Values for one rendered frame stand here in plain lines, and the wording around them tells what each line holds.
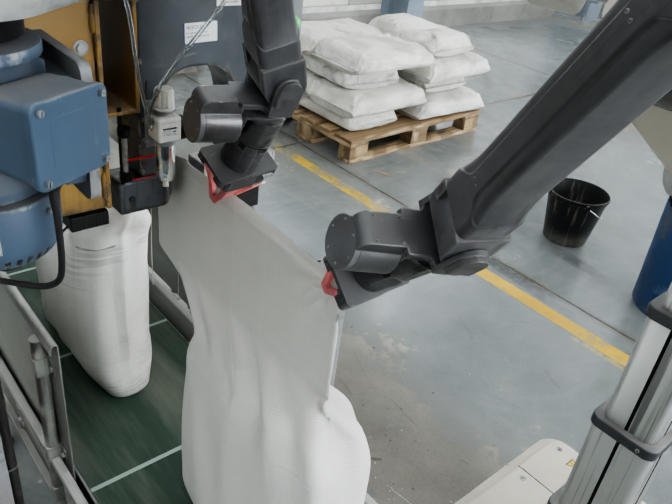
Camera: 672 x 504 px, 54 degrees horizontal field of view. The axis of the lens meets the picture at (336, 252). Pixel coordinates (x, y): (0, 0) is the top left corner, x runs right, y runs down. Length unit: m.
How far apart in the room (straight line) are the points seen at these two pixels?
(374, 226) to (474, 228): 0.10
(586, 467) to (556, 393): 1.08
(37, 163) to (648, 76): 0.53
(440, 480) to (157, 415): 0.88
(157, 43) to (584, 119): 0.69
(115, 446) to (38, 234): 0.83
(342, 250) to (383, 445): 1.51
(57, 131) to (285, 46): 0.28
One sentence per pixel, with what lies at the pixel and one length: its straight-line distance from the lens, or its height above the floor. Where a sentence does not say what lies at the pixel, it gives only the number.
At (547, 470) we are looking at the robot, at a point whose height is 0.26.
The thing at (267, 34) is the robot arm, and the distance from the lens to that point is 0.81.
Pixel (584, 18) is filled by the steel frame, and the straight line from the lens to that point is 9.32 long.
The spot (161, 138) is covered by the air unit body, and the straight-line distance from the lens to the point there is 1.00.
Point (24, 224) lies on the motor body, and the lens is 0.81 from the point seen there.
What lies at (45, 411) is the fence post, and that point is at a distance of 1.43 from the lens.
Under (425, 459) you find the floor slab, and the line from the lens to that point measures 2.12.
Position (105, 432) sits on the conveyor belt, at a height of 0.38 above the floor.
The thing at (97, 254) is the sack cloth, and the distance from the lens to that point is 1.45.
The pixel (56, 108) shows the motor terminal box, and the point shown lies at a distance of 0.70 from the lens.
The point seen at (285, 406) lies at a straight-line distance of 1.00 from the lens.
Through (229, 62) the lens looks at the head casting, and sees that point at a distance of 1.09.
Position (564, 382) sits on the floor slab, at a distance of 2.57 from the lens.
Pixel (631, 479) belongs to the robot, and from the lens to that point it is 1.40.
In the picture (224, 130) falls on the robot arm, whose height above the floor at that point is 1.22.
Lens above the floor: 1.54
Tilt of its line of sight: 31 degrees down
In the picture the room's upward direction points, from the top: 8 degrees clockwise
